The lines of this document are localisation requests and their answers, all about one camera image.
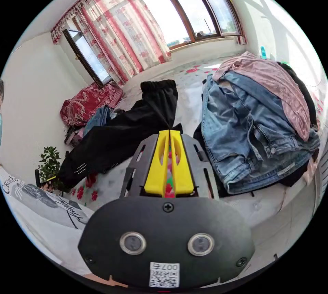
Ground blue denim garment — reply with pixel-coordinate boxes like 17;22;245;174
83;105;115;135

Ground dark-framed window sash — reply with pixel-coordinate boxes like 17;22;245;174
62;28;114;88

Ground person's right hand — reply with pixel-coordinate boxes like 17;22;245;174
83;273;129;288

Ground red and white curtain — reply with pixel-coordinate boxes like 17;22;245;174
51;0;205;87

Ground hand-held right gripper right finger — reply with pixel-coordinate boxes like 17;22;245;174
170;130;195;196

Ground green potted plant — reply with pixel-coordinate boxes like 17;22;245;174
38;146;65;192

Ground black long pants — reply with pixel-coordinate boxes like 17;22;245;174
57;79;184;190

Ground person's body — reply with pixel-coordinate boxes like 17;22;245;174
0;78;97;277

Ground red patterned pillow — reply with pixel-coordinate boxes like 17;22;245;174
60;83;124;127

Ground pile of clothes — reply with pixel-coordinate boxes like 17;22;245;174
193;51;321;195

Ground brown-framed window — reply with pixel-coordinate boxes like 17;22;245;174
125;0;244;50

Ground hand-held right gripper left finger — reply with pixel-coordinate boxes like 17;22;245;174
144;130;170;196

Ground bed with flower-printed sheet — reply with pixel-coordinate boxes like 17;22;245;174
68;55;328;225

